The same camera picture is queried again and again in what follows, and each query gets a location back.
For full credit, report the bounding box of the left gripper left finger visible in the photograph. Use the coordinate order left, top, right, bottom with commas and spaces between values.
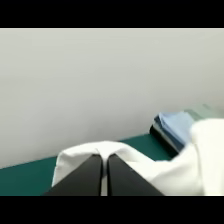
43, 153, 103, 197

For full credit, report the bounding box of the black garment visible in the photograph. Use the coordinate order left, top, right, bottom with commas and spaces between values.
149, 123, 184, 158

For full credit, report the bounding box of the white shirt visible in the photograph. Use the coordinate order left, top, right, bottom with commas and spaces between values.
51, 118, 224, 197

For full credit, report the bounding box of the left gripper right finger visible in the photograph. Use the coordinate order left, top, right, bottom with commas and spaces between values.
106, 153, 165, 197

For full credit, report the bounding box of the blue garment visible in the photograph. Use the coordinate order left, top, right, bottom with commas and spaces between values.
153, 111, 196, 151

